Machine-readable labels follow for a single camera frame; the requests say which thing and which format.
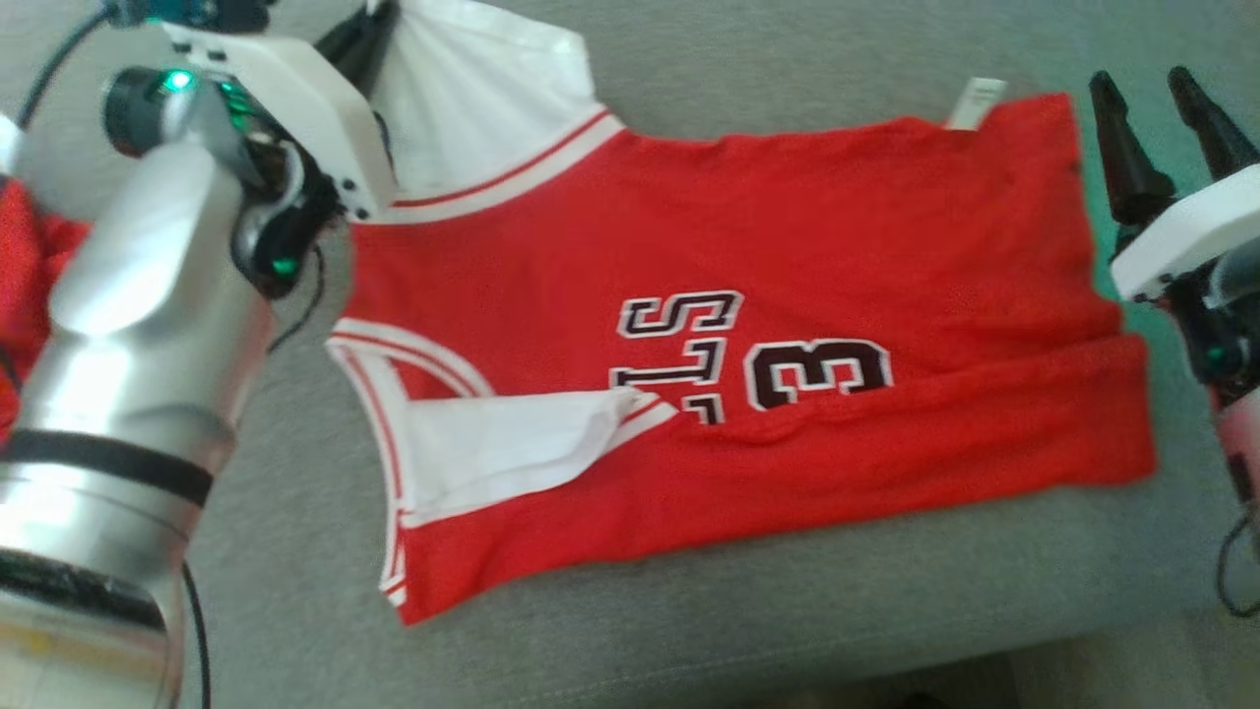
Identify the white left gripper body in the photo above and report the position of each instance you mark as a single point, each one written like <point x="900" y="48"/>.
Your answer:
<point x="305" y="118"/>

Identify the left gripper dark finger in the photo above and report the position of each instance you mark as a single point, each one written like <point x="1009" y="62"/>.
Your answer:
<point x="372" y="64"/>
<point x="354" y="34"/>

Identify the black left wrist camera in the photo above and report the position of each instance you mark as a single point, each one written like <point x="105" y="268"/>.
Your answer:
<point x="236" y="12"/>

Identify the red jersey with white sleeves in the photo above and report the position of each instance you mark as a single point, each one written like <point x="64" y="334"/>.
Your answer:
<point x="787" y="236"/>

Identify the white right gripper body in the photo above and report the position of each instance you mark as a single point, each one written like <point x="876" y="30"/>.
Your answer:
<point x="1191" y="231"/>

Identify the grey fabric sofa seat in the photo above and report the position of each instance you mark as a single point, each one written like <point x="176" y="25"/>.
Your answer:
<point x="689" y="630"/>

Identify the red shorts with white stripe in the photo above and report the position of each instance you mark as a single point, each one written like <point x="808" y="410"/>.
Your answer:
<point x="30" y="266"/>

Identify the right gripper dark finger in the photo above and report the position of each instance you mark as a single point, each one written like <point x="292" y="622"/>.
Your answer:
<point x="1130" y="167"/>
<point x="1213" y="128"/>

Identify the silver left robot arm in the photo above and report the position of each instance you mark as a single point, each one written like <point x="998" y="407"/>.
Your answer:
<point x="128" y="374"/>

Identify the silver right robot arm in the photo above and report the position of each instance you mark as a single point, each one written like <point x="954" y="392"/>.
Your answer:
<point x="1226" y="345"/>

